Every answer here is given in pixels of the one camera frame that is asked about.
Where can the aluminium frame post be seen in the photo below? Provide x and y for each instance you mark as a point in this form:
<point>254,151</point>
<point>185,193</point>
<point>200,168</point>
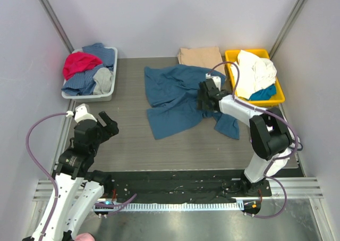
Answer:
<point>290,21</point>
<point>57,24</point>

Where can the left aluminium frame post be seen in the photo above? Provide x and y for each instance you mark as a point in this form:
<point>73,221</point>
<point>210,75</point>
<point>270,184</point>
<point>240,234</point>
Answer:
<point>57,24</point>

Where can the aluminium rail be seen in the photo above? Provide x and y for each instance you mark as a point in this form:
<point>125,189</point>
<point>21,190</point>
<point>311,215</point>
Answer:
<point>296,188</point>

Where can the grey garment in bin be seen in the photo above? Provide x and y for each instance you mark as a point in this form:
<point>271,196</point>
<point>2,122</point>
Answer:
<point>103,79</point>

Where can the white t-shirt in tray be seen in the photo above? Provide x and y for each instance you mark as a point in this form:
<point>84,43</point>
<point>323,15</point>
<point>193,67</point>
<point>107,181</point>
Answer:
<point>256,73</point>

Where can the white printed t-shirt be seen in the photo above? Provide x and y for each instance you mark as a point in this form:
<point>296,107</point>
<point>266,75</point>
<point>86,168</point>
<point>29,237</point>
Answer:
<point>280,160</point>

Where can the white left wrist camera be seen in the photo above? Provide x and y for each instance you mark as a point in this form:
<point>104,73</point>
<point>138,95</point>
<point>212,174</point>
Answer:
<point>81,113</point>

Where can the blue checked shirt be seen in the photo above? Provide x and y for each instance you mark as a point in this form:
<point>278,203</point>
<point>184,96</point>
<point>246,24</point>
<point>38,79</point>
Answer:
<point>83,83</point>

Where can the dark blue t-shirt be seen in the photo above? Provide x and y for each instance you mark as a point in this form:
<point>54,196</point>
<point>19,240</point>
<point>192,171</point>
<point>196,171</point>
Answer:
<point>172,93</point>

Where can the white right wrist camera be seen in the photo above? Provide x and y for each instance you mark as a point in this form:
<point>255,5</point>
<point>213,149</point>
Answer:
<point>216,79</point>

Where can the teal garment in tray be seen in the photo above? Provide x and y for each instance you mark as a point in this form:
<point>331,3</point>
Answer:
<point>264,94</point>

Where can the slotted cable duct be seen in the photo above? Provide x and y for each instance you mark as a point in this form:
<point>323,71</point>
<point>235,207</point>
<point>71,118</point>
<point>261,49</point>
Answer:
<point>139,207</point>

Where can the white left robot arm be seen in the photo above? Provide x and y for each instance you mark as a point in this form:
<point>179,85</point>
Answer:
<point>75,189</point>

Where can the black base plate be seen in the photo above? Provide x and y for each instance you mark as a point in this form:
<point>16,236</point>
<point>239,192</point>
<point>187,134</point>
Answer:
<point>179,187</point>

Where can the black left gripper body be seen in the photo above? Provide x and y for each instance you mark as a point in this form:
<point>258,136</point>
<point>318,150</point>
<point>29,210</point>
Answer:
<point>100,129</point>

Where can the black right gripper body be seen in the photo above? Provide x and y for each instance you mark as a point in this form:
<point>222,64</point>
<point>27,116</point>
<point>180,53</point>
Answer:
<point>205,97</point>

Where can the grey plastic bin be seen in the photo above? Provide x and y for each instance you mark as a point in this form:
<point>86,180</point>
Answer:
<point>97,98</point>

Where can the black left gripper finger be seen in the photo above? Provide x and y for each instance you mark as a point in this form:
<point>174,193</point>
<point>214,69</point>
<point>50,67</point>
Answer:
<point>111,128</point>
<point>108,121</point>

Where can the pink object at bottom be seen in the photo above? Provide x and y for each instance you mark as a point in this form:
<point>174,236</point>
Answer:
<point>84,237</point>

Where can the yellow plastic tray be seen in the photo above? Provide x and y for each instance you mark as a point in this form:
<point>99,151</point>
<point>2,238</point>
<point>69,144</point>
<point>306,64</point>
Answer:
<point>231,55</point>

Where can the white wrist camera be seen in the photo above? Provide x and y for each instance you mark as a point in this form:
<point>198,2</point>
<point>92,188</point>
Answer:
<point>81,113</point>
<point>216,79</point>

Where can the right aluminium frame post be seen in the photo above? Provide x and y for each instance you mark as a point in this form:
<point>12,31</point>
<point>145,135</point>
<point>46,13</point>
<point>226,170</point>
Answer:
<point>290,21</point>

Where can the folded beige t-shirt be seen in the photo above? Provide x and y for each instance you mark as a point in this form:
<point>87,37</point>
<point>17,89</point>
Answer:
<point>206,57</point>

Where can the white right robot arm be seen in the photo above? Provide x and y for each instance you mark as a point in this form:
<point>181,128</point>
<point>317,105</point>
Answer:
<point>270,136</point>

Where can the pink red garment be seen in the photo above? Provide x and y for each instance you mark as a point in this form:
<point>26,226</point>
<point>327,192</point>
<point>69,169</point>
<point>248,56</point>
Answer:
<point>79,62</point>

